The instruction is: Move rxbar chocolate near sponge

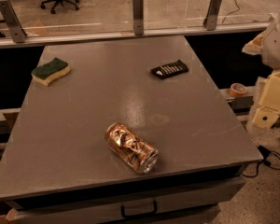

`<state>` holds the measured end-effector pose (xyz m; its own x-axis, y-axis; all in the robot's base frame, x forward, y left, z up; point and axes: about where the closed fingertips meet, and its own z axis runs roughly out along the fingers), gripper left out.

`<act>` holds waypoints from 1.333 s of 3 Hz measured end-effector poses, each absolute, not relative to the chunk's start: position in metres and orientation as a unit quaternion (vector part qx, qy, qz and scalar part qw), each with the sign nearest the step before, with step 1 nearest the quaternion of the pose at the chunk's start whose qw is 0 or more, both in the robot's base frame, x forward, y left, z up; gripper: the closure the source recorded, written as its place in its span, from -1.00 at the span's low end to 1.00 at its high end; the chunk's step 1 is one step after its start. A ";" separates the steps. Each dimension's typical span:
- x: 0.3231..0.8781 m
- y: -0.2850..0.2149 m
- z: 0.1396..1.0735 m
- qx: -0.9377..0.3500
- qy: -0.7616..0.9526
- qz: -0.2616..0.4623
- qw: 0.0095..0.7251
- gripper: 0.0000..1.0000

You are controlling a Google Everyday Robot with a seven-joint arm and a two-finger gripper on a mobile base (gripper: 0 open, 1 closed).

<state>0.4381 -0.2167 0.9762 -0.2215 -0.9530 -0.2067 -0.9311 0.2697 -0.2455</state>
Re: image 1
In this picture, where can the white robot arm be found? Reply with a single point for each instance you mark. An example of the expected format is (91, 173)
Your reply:
(267, 45)

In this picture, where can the green and yellow sponge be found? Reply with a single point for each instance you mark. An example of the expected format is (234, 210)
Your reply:
(48, 72)

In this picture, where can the crushed gold soda can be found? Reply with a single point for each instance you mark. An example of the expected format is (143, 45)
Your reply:
(136, 152)

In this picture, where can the orange tape roll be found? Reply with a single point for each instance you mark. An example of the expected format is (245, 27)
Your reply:
(237, 90)

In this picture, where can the grey table drawer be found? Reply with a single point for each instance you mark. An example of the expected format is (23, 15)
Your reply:
(195, 203)

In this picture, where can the metal window rail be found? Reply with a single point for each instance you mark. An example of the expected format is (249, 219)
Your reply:
(35, 41)

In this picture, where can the black drawer handle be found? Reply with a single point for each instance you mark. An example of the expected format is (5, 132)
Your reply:
(134, 210)

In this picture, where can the middle metal glass bracket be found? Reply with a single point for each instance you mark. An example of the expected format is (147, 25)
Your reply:
(138, 17)

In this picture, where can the metal glass bracket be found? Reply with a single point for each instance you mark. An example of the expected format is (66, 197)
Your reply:
(17, 33)
(210, 21)
(138, 17)

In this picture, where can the right metal glass bracket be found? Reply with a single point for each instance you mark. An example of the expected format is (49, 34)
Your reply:
(210, 21)

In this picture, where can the left metal glass bracket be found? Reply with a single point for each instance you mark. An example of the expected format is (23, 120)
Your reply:
(17, 33)

